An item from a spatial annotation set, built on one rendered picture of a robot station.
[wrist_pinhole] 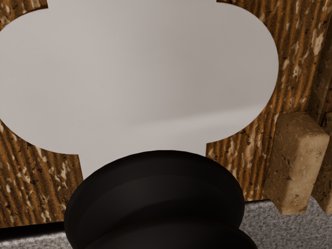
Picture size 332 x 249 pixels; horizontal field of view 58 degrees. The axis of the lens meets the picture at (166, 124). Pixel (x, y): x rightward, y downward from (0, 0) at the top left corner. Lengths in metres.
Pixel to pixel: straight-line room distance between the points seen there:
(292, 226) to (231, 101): 0.16
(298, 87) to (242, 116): 0.04
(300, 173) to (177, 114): 0.07
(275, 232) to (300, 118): 0.14
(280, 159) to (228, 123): 0.04
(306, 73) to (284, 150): 0.04
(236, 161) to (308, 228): 0.13
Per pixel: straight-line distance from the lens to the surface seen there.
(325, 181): 0.20
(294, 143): 0.17
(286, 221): 0.29
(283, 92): 0.18
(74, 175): 0.18
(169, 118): 0.15
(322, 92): 0.19
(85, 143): 0.16
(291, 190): 0.18
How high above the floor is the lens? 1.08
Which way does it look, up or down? 58 degrees down
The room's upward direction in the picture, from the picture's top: 166 degrees clockwise
